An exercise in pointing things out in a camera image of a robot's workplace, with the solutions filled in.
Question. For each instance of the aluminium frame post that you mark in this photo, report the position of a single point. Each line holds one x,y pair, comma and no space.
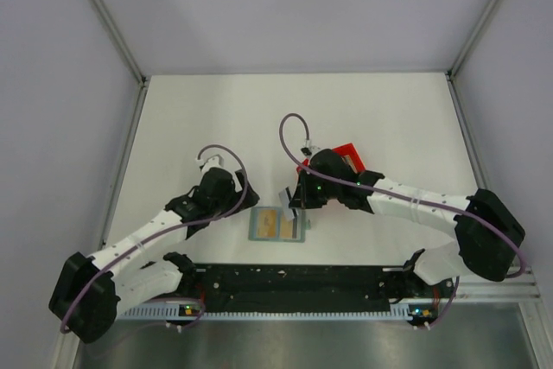
117,40
470,44

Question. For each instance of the red plastic bin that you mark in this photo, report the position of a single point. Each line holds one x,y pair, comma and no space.
341,150

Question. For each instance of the grey striped credit card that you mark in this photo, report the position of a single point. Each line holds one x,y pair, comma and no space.
289,213

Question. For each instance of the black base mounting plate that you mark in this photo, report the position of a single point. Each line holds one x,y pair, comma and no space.
278,288

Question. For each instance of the left aluminium frame post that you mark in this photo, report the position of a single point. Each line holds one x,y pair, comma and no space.
117,40

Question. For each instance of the aluminium front rail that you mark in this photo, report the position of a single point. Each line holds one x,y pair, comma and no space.
473,289

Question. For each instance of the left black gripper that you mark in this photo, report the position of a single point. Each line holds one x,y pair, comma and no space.
237,196

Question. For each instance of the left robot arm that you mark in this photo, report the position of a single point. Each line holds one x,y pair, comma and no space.
92,291

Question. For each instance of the right aluminium frame post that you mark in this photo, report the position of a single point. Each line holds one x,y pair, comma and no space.
470,44

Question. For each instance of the grey slotted cable duct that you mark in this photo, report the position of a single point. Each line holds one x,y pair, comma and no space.
179,312

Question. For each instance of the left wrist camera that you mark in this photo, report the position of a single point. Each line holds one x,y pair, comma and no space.
215,161

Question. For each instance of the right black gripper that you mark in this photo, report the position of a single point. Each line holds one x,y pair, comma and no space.
301,198

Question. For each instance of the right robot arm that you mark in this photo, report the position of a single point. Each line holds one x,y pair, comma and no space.
484,234

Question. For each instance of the stack of credit cards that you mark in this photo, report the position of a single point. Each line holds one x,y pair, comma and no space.
353,163

